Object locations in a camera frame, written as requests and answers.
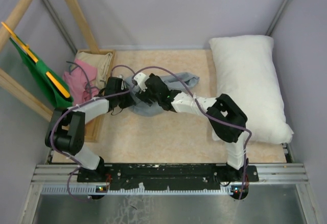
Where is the light blue pillowcase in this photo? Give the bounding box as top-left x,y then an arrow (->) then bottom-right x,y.
129,72 -> 200,117

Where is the white pillow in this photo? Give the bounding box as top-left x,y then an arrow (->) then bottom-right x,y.
209,35 -> 294,144

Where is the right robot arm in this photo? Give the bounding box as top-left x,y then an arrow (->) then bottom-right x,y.
132,72 -> 247,181

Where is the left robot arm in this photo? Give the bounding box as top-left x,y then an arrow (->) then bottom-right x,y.
45,77 -> 135,182

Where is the wooden tray box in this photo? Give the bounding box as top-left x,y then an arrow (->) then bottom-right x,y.
76,50 -> 114,142

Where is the beige cloth in tray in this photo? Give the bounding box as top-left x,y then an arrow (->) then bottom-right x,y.
75,52 -> 112,89

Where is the pink garment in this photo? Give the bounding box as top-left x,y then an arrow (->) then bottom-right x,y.
63,59 -> 100,105

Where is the grey hanger in tray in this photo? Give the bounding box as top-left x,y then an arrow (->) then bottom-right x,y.
63,59 -> 109,105

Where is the green shirt on hanger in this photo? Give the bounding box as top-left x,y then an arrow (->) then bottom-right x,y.
10,37 -> 73,108

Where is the yellow plastic hanger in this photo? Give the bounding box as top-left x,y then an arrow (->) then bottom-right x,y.
1,22 -> 70,98

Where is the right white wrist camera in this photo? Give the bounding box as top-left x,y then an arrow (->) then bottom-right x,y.
132,72 -> 149,91

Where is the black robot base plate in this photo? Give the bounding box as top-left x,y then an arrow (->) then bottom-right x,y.
77,163 -> 243,191

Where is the white cable duct strip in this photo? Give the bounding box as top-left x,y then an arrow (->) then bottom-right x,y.
40,184 -> 248,195

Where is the wooden clothes rack frame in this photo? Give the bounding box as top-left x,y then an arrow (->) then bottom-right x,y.
0,0 -> 100,122

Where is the aluminium frame rail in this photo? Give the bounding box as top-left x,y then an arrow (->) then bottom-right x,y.
262,0 -> 292,42

